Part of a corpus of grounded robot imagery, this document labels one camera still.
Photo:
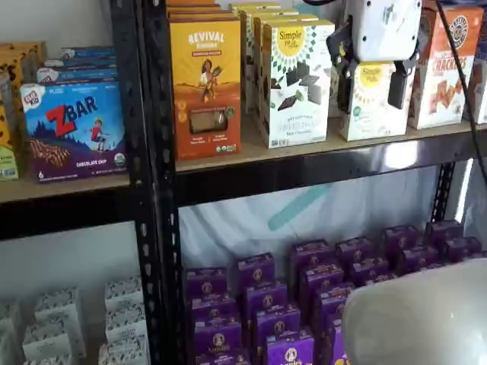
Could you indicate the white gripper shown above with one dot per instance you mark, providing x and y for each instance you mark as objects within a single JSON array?
[{"x": 384, "y": 30}]

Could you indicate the small white yellow-label Simple Mills box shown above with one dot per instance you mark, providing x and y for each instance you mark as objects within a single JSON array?
[
  {"x": 374, "y": 110},
  {"x": 333, "y": 91}
]

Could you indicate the orange white crackers box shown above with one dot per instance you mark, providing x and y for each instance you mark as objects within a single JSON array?
[
  {"x": 480, "y": 91},
  {"x": 443, "y": 76}
]

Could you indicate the Simple Mills mint chocolate box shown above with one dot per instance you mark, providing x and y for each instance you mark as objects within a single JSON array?
[
  {"x": 285, "y": 18},
  {"x": 300, "y": 95},
  {"x": 255, "y": 5},
  {"x": 266, "y": 11}
]

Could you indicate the wooden shelf board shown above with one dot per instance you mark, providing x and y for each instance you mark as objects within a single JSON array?
[
  {"x": 304, "y": 152},
  {"x": 57, "y": 190}
]

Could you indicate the purple Annie's box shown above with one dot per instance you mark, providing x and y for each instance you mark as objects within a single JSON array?
[
  {"x": 217, "y": 336},
  {"x": 321, "y": 279},
  {"x": 207, "y": 283},
  {"x": 213, "y": 308},
  {"x": 355, "y": 249},
  {"x": 310, "y": 252},
  {"x": 401, "y": 237},
  {"x": 333, "y": 342},
  {"x": 256, "y": 268},
  {"x": 277, "y": 325},
  {"x": 291, "y": 350},
  {"x": 462, "y": 249},
  {"x": 418, "y": 258},
  {"x": 443, "y": 231},
  {"x": 331, "y": 304},
  {"x": 266, "y": 298},
  {"x": 220, "y": 357},
  {"x": 369, "y": 272}
]

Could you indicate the orange Revival box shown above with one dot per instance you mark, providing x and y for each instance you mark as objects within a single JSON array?
[
  {"x": 207, "y": 95},
  {"x": 201, "y": 16},
  {"x": 198, "y": 8}
]

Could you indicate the black metal shelf rack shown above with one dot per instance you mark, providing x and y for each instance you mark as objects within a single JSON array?
[
  {"x": 127, "y": 114},
  {"x": 161, "y": 190}
]

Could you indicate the blue purple Zbar box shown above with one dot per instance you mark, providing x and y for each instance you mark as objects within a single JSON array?
[
  {"x": 83, "y": 63},
  {"x": 80, "y": 75},
  {"x": 76, "y": 129},
  {"x": 89, "y": 52}
]

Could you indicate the white patterned box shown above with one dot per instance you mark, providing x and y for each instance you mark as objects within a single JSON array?
[
  {"x": 45, "y": 338},
  {"x": 57, "y": 306},
  {"x": 123, "y": 292},
  {"x": 125, "y": 325},
  {"x": 7, "y": 334},
  {"x": 123, "y": 351},
  {"x": 47, "y": 360}
]

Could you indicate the teal tape strip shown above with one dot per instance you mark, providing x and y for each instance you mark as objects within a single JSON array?
[{"x": 300, "y": 207}]

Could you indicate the white rounded robot cover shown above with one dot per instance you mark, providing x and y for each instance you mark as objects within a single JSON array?
[{"x": 418, "y": 319}]

